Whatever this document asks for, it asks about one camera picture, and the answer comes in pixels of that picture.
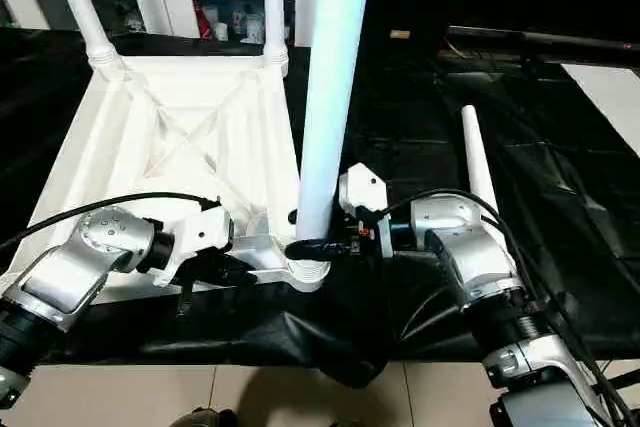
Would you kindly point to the white plastic table top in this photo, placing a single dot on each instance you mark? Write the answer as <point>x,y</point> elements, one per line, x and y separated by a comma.
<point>100,157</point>

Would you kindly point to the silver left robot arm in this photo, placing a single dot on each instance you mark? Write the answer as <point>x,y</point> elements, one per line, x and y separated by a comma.
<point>75,267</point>

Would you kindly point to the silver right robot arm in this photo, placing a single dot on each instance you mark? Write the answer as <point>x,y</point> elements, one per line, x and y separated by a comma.
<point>475,257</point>

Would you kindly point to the black mat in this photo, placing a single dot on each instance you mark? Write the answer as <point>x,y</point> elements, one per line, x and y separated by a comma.
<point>500,122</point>

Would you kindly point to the small tan block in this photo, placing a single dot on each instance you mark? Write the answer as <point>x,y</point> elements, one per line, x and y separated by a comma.
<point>400,34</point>

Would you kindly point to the white flat board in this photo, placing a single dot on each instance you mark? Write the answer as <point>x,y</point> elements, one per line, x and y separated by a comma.
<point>610,97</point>

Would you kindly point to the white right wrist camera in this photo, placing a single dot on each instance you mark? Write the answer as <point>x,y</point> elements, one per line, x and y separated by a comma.
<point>362,187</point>

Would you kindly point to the black rail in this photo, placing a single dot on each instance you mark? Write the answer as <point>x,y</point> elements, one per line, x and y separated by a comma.
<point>550,38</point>

